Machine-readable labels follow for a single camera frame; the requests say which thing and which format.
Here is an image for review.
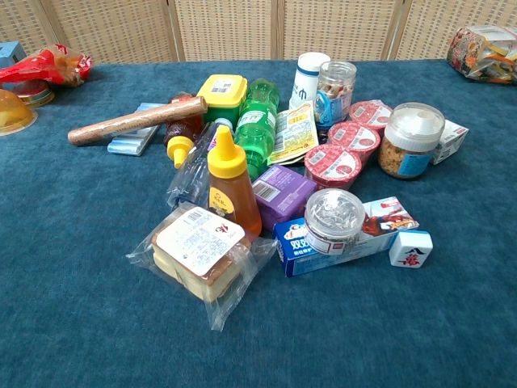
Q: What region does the clear plastic round jar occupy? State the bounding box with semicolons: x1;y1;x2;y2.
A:
303;188;366;255

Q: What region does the purple rectangular pack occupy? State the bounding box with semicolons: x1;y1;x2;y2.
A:
251;163;318;234

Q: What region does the amber honey squeeze bottle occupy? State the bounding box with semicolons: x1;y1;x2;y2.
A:
206;124;263;238

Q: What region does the yellow and green snack sachet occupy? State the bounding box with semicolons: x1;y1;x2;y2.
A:
267;101;320;167

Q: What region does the clear empty plastic bottle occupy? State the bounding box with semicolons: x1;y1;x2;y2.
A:
166;117;234;209

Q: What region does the green plastic drink bottle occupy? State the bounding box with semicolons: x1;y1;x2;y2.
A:
233;78;281;182

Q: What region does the red foil-lid pudding cup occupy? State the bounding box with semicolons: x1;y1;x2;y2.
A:
303;143;363;191
347;99;394;132
326;120;382;162

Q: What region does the packaged sliced cake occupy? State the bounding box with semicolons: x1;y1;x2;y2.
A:
125;201;279;332

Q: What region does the dark honey squeeze bottle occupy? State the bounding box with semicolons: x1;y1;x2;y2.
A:
162;91;205;170

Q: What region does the green box with yellow lid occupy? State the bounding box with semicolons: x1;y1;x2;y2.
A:
196;74;249;129

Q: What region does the blue and white toothpaste box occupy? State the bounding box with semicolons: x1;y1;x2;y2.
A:
272;196;420;278

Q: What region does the clear jar with blue label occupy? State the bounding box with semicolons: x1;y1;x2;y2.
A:
313;60;359;136

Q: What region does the white blue bottle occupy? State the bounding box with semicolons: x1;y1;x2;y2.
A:
288;52;332;111

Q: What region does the light blue tissue pack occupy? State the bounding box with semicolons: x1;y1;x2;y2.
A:
107;102;167;157

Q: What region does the brown cork-textured roll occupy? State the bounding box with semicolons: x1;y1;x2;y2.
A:
67;95;208;147

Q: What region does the white-lid jar with blue label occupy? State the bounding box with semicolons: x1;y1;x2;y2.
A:
377;102;446;180

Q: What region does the large mahjong tile block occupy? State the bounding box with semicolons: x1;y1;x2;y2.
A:
389;230;434;268

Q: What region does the woven rattan folding screen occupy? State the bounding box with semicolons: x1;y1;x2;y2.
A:
0;0;517;65

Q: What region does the small white carton box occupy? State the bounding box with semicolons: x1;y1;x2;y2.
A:
430;119;470;166

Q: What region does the blue velvet table cloth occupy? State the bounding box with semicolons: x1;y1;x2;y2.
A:
0;58;517;388

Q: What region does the red plastic snack bag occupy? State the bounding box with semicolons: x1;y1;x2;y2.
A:
0;43;94;89

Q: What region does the round gold tin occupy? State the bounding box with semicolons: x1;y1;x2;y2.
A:
9;79;56;108

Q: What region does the yellow jelly dome cup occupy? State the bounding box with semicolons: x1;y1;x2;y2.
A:
0;88;39;137

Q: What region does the colourful snack bag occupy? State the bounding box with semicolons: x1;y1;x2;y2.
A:
446;24;517;86

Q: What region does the light blue box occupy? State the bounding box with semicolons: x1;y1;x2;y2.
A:
0;40;27;69

